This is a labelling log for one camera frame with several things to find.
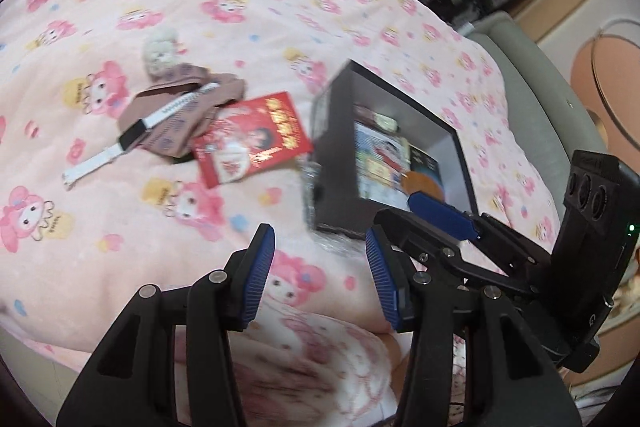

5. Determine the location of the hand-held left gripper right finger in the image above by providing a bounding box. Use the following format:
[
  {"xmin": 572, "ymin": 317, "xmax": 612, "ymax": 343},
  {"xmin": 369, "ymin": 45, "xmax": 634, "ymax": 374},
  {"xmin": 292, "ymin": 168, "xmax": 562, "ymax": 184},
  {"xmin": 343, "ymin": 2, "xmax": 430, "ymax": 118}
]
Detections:
[{"xmin": 365, "ymin": 227, "xmax": 583, "ymax": 427}]

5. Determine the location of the beige sofa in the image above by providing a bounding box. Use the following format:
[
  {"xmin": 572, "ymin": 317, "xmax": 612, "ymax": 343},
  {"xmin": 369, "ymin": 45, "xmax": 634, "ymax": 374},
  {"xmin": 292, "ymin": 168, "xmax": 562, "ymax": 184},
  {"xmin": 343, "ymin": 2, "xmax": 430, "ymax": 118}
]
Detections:
[{"xmin": 470, "ymin": 14, "xmax": 608, "ymax": 233}]

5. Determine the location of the clear plastic bag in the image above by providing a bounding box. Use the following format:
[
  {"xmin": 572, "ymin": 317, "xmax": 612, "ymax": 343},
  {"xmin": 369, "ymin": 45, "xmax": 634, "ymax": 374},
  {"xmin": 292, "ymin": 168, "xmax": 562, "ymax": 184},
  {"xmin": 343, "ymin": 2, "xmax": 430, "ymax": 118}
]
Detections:
[{"xmin": 298, "ymin": 159, "xmax": 366, "ymax": 255}]

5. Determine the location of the black box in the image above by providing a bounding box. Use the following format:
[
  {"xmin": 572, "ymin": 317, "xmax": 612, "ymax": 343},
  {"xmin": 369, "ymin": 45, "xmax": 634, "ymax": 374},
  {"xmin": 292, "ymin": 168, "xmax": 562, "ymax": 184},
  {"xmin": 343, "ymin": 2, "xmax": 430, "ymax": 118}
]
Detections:
[{"xmin": 302, "ymin": 59, "xmax": 480, "ymax": 242}]

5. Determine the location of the black patterned booklet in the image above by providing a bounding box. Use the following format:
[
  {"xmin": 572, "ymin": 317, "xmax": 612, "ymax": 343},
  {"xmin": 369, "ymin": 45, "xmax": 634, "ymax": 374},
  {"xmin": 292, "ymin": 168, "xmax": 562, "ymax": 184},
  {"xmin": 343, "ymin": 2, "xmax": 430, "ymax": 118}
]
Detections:
[{"xmin": 410, "ymin": 147, "xmax": 442, "ymax": 182}]

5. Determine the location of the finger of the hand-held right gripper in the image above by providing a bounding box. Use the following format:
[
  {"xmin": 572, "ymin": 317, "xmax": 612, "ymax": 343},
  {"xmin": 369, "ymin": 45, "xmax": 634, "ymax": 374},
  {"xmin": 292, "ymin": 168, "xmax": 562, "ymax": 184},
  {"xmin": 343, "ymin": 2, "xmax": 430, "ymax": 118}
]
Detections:
[
  {"xmin": 374, "ymin": 209, "xmax": 536, "ymax": 300},
  {"xmin": 407, "ymin": 192, "xmax": 551, "ymax": 279}
]

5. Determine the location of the mauve knit cloth with pompom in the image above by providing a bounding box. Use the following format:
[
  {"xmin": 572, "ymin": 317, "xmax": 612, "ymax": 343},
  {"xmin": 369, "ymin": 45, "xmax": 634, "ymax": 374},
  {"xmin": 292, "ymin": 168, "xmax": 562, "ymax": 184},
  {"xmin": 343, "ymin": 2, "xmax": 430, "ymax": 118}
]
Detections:
[{"xmin": 117, "ymin": 32, "xmax": 248, "ymax": 158}]

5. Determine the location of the white strap watch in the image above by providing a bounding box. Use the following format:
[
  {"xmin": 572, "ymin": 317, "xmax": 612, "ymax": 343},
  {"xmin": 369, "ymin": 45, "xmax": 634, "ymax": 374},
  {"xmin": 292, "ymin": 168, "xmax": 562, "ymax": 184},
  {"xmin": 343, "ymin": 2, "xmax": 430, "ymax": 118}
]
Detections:
[{"xmin": 61, "ymin": 82, "xmax": 221, "ymax": 192}]

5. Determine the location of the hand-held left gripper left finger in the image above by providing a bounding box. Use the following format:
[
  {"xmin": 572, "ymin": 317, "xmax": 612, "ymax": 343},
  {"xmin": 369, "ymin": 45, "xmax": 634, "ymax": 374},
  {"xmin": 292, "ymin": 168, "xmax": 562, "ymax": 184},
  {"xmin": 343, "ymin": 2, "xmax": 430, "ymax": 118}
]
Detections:
[{"xmin": 56, "ymin": 223, "xmax": 277, "ymax": 427}]

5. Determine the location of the red envelope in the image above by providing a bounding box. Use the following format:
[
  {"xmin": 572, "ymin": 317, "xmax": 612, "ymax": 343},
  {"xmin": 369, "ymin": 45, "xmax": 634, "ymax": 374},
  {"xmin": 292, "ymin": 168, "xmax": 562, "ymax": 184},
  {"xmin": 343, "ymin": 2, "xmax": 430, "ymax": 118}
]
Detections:
[{"xmin": 192, "ymin": 91, "xmax": 315, "ymax": 188}]

